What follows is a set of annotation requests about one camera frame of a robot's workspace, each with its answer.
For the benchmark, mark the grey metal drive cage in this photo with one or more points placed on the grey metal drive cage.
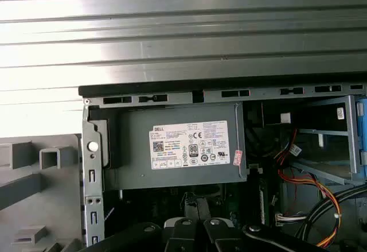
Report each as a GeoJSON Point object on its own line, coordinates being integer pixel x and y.
{"type": "Point", "coordinates": [352, 137]}

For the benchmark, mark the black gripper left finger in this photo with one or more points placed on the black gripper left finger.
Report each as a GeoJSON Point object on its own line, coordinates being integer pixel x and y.
{"type": "Point", "coordinates": [177, 234]}

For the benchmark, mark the white barcode tag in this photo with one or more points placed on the white barcode tag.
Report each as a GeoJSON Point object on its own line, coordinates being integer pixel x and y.
{"type": "Point", "coordinates": [294, 150]}

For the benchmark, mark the grey power supply unit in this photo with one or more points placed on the grey power supply unit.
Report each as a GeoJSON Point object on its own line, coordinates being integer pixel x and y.
{"type": "Point", "coordinates": [134, 160]}

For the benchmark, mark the blue plastic bay latch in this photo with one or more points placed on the blue plastic bay latch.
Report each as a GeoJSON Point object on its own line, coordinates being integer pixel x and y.
{"type": "Point", "coordinates": [362, 131]}

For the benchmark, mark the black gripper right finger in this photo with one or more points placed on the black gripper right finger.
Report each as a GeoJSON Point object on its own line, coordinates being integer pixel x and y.
{"type": "Point", "coordinates": [220, 234]}

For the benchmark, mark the black PC case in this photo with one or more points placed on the black PC case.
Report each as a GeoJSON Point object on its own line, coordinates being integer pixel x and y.
{"type": "Point", "coordinates": [177, 95]}

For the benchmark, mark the grey parts rack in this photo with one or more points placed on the grey parts rack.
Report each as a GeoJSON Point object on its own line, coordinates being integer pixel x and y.
{"type": "Point", "coordinates": [57, 194]}

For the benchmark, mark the green RAM stick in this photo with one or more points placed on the green RAM stick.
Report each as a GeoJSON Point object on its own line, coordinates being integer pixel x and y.
{"type": "Point", "coordinates": [263, 200]}

